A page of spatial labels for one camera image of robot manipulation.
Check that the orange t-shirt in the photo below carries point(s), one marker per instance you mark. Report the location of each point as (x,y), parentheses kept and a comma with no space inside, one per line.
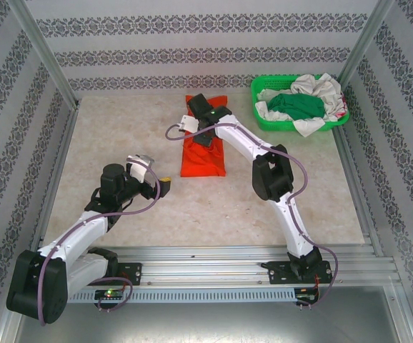
(203,164)

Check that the green plastic basket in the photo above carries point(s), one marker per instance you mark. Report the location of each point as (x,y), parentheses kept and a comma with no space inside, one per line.
(274,84)

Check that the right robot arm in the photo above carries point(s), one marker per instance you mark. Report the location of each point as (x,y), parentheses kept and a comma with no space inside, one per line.
(274,178)

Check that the green t-shirt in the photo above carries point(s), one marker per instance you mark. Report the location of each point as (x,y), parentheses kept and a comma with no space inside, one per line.
(296,105)

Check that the plain off-white t-shirt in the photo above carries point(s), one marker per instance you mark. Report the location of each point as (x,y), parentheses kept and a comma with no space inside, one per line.
(308,126)

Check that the white t-shirt with red print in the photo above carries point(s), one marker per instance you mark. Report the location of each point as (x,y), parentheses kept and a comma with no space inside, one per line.
(331,96)

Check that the metal sheet shelf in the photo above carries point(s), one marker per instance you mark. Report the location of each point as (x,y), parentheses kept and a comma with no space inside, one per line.
(206,325)

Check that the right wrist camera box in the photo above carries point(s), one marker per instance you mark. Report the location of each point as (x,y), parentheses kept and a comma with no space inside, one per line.
(189,123)

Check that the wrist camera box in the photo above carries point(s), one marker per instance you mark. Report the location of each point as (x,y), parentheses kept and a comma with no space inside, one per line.
(140,166)
(189,123)

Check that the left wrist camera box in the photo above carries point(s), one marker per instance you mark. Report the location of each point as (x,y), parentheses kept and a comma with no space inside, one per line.
(140,166)

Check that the aluminium side rail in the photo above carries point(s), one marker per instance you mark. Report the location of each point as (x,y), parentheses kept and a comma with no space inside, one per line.
(348,160)
(61,160)

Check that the aluminium mounting rail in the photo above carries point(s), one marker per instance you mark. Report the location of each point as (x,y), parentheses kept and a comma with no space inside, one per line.
(206,264)

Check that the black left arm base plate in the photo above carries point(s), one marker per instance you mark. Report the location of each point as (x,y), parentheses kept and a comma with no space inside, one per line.
(133,273)

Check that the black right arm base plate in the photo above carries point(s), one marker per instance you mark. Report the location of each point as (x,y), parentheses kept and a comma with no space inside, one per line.
(276,273)

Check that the aluminium frame post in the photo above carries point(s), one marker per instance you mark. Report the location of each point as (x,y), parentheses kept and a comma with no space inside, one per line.
(360,50)
(42,50)

